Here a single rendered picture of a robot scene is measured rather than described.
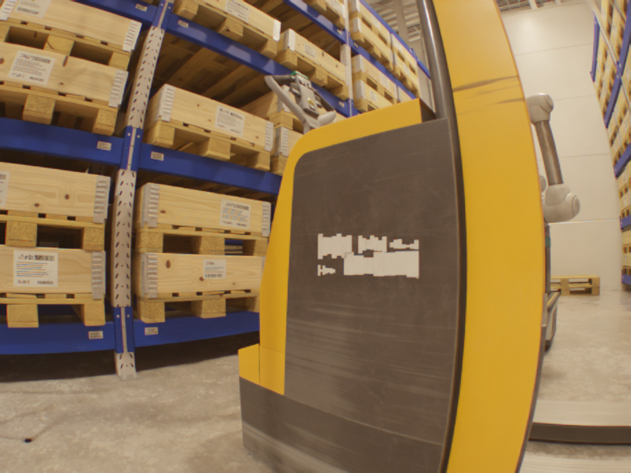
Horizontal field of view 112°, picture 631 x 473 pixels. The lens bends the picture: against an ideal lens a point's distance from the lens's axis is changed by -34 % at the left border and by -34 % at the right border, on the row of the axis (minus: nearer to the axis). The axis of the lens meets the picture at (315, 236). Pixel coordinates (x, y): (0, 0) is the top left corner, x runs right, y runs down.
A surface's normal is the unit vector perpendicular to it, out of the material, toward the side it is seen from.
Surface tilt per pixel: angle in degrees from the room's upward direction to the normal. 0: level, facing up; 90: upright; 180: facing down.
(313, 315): 90
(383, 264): 90
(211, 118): 90
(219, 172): 90
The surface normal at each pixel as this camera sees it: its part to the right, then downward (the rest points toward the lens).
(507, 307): -0.66, -0.06
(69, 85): 0.76, -0.04
